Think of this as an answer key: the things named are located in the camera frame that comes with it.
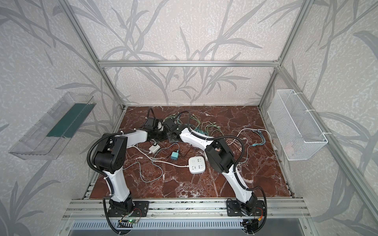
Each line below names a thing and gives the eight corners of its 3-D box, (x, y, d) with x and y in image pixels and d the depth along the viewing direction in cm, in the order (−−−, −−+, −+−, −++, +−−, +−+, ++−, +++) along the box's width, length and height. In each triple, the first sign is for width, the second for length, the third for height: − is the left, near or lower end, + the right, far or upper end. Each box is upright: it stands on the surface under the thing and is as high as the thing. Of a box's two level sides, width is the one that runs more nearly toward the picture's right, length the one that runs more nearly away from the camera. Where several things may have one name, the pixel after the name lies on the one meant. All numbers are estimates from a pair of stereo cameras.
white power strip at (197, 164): (188, 174, 87) (188, 172, 85) (189, 158, 94) (188, 156, 91) (205, 174, 87) (205, 172, 85) (205, 158, 94) (205, 156, 91)
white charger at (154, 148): (149, 150, 97) (148, 148, 95) (155, 144, 100) (154, 142, 98) (154, 154, 95) (153, 152, 93) (160, 147, 98) (159, 146, 96)
